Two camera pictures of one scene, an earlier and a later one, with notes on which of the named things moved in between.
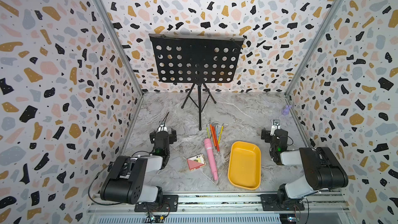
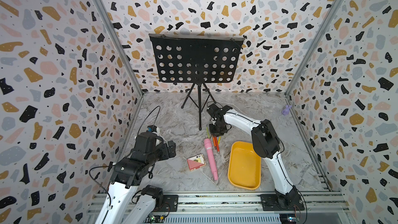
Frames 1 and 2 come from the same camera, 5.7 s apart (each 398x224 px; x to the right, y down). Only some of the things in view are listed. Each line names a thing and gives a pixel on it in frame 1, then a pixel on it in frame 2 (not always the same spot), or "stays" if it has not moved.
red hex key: (215, 137) stays
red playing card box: (196, 162) stays
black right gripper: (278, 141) to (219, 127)
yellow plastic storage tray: (244, 165) stays
